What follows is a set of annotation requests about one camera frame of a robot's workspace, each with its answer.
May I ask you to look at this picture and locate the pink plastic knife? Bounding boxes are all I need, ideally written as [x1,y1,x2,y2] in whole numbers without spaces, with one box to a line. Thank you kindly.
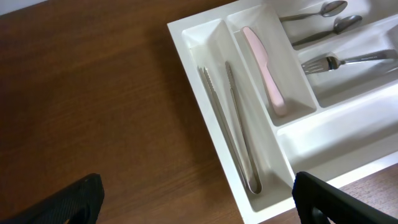
[241,26,287,116]

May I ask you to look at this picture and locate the white plastic cutlery tray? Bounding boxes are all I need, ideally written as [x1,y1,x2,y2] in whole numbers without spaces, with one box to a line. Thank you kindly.
[168,0,397,223]

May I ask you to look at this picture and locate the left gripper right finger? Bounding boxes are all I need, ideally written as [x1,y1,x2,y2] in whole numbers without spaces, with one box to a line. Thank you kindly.
[292,172,397,224]

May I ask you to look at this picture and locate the steel fork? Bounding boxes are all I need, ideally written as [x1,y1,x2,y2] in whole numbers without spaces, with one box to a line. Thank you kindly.
[302,50,397,75]

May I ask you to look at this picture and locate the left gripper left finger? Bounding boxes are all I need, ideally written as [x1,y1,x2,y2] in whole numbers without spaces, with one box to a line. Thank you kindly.
[1,173,104,224]

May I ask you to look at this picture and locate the long steel tongs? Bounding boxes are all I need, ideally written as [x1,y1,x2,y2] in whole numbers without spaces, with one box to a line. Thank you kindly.
[198,62,262,194]

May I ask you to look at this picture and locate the small steel teaspoon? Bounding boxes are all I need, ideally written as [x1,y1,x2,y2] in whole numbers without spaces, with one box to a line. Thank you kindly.
[292,15,363,47]
[279,1,348,22]

